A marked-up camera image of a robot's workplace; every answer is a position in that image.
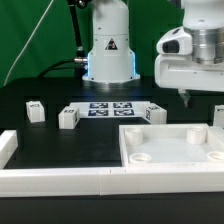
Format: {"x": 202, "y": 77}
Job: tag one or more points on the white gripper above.
{"x": 190, "y": 60}

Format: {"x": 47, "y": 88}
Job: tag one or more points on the white square table top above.
{"x": 170, "y": 144}

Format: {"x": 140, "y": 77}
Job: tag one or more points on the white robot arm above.
{"x": 111, "y": 62}

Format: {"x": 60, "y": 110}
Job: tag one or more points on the fiducial marker sheet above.
{"x": 110, "y": 109}

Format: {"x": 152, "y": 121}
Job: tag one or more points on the white fence wall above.
{"x": 203, "y": 177}

